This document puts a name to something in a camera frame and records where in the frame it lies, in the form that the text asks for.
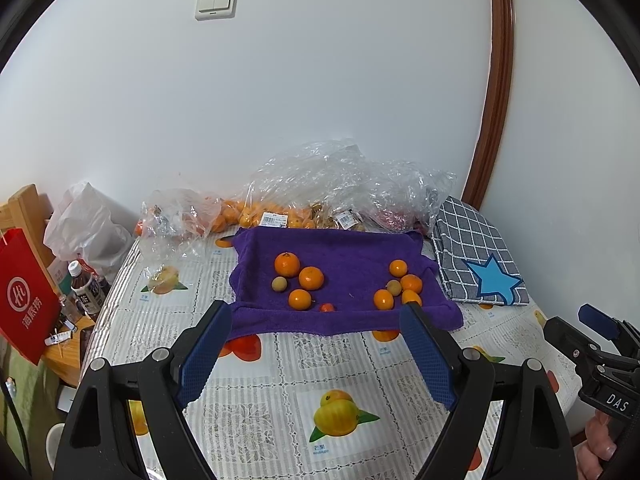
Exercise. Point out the small red fruit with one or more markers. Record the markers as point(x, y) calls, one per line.
point(327, 307)

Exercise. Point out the dark drink bottle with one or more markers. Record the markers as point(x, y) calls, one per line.
point(87, 297)

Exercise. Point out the brown wooden door frame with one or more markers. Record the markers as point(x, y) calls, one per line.
point(500, 60)

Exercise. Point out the wooden chair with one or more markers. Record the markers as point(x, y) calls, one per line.
point(30, 205)

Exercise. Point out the red paper bag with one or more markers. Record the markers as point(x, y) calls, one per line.
point(25, 300)

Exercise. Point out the clear bag of brown fruits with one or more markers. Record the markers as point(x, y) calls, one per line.
point(340, 185)

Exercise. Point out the clear bag of red fruits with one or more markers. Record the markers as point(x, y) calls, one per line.
point(400, 195)

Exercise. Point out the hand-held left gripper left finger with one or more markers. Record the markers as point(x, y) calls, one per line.
point(200, 355)

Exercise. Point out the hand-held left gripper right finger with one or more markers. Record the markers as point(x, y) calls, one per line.
point(425, 355)

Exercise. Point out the round tan fruit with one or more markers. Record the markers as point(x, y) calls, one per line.
point(279, 285)
point(393, 287)

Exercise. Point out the fruit print lace tablecloth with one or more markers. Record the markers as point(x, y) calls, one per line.
point(280, 350)

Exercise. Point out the white container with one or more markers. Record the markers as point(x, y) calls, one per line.
point(55, 445)

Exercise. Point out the crumpled clear plastic bag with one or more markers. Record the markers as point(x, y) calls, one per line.
point(170, 210)

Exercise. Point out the purple towel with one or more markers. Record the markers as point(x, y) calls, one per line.
point(350, 265)

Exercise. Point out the white light switch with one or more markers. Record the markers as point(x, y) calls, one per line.
point(215, 2)

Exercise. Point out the white plastic bag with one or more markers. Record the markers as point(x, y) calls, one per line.
point(85, 225)

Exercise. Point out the person's right hand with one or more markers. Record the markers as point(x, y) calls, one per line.
point(592, 445)

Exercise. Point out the grey checkered star cushion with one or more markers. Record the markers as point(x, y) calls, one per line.
point(465, 230)

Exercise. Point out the wooden side table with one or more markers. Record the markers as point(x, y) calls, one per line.
point(65, 360)

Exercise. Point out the large orange mandarin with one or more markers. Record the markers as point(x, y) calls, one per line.
point(412, 283)

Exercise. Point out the clear bag of mandarins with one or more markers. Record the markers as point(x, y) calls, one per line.
point(245, 210)

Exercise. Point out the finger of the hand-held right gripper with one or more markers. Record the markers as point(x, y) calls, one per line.
point(600, 320)
point(565, 332)

